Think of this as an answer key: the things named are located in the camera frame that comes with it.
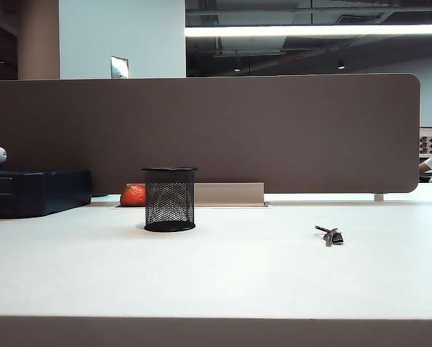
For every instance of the bunch of keys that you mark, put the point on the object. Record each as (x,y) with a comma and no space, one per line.
(330,235)

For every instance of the black mesh basket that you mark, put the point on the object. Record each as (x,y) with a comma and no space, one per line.
(169,202)

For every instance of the brown desk divider panel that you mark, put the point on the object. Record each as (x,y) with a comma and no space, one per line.
(237,133)

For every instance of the orange fruit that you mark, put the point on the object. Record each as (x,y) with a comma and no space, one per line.
(132,195)

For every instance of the red ceiling sign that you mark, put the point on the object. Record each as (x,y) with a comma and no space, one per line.
(290,59)

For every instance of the long ceiling light strip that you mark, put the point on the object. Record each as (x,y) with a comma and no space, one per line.
(309,30)

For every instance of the dark blue plastic case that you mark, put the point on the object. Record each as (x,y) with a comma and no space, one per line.
(34,193)

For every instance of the metallic wall plate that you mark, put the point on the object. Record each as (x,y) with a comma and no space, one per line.
(119,67)

